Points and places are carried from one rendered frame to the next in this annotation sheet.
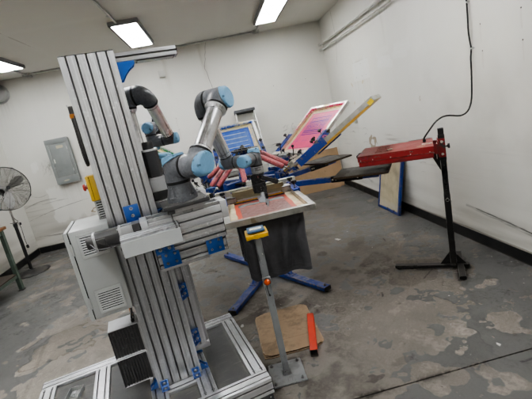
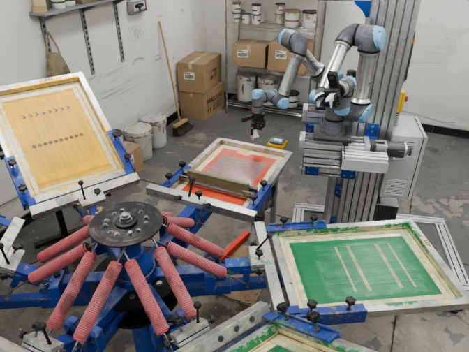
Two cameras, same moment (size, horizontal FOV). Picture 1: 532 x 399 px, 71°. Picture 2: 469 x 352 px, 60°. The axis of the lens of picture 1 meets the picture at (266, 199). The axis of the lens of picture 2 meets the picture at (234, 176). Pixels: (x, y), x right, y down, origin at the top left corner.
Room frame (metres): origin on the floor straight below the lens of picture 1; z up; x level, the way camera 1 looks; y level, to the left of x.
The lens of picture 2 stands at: (4.64, 1.16, 2.35)
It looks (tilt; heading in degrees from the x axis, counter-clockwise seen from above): 32 degrees down; 209
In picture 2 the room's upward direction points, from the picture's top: straight up
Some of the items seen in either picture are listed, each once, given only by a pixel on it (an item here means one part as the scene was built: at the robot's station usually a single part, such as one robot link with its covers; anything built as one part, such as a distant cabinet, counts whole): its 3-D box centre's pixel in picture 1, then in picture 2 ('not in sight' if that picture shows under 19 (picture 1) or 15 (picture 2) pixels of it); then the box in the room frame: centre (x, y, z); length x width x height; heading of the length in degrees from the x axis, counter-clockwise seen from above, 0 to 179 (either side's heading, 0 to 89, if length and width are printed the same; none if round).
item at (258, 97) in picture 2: (254, 157); (257, 98); (2.27, 0.02, 1.35); 0.09 x 0.08 x 0.11; 150
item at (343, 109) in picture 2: (155, 142); (340, 103); (2.61, 0.66, 1.56); 0.11 x 0.08 x 0.11; 85
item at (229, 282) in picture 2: not in sight; (270, 281); (3.34, 0.63, 0.90); 1.24 x 0.06 x 0.06; 125
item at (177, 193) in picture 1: (180, 189); not in sight; (1.87, 0.41, 1.31); 0.15 x 0.15 x 0.10
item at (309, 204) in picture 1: (263, 203); (232, 172); (2.65, 0.03, 0.97); 0.79 x 0.58 x 0.04; 5
